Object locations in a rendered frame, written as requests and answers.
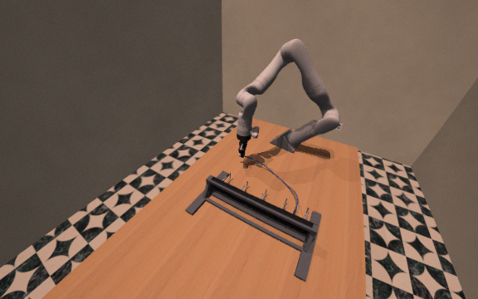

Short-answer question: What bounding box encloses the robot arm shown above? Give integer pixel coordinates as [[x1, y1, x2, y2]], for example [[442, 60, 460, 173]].
[[236, 39, 339, 145]]

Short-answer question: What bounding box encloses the dark grey patch panel rack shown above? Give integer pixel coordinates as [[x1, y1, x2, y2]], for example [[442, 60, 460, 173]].
[[185, 171, 322, 281]]

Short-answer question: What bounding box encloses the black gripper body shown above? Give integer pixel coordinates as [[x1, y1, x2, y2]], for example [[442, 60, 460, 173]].
[[237, 133, 251, 148]]

